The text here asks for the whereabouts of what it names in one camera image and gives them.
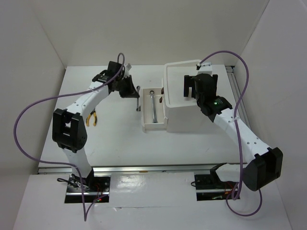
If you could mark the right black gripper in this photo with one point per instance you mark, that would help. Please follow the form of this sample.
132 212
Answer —
188 83

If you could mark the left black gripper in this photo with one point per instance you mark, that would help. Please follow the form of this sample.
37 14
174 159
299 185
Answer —
131 92

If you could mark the small silver ratchet wrench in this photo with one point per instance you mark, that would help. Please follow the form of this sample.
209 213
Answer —
138 104

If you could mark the large silver ratchet wrench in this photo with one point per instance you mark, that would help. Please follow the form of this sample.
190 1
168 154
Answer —
153 106

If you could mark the white bottom drawer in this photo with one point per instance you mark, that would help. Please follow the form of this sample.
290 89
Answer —
146 110

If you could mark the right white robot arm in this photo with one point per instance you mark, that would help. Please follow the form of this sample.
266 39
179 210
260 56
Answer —
264 164

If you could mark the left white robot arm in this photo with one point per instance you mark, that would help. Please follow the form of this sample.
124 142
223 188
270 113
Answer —
68 128

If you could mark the white drawer cabinet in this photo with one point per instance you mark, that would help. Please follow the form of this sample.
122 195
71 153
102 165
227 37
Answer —
182 113

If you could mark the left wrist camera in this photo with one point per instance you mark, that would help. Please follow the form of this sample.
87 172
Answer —
127 67

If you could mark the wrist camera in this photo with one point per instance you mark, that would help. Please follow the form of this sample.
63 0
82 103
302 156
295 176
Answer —
204 67
127 67

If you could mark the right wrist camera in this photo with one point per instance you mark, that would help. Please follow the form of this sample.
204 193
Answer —
204 67

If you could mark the front aluminium rail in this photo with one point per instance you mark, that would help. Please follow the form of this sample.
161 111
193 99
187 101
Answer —
132 169

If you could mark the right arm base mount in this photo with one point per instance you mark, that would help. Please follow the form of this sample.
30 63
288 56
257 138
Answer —
210 188

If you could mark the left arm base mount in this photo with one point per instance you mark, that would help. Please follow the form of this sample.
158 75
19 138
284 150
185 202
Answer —
100 188

